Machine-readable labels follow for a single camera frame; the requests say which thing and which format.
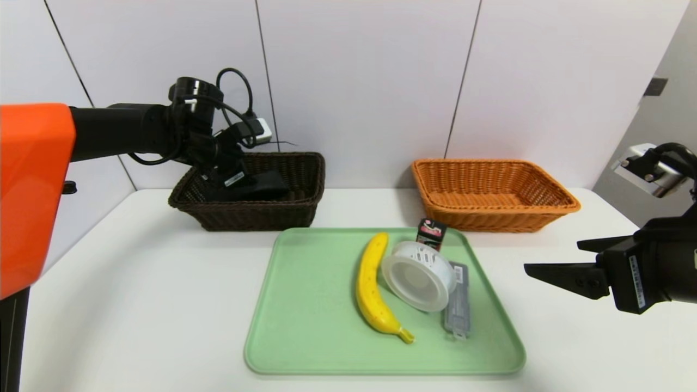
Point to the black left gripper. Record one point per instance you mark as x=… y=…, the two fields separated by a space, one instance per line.
x=231 y=177

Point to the light green plastic tray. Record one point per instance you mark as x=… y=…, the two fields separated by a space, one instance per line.
x=310 y=326

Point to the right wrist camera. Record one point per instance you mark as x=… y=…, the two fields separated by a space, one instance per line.
x=645 y=169

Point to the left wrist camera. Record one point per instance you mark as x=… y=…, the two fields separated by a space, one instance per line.
x=262 y=130

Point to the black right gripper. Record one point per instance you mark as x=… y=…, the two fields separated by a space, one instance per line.
x=630 y=282

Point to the orange and black left arm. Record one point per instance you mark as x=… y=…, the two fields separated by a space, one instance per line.
x=32 y=190

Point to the dark brown wicker basket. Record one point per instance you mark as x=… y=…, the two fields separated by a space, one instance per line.
x=250 y=215

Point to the grey wall plate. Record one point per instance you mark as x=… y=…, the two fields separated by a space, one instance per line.
x=655 y=86

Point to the black pouch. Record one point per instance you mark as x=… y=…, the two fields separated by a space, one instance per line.
x=267 y=188

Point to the small black red box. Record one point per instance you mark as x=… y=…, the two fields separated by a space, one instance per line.
x=430 y=233

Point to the orange wicker basket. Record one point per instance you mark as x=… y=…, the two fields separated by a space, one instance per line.
x=490 y=190

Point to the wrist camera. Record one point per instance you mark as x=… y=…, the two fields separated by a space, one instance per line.
x=262 y=130
x=645 y=169

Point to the clear plastic pen case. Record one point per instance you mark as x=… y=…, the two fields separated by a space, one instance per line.
x=457 y=313

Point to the yellow banana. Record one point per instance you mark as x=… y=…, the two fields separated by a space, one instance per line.
x=370 y=294

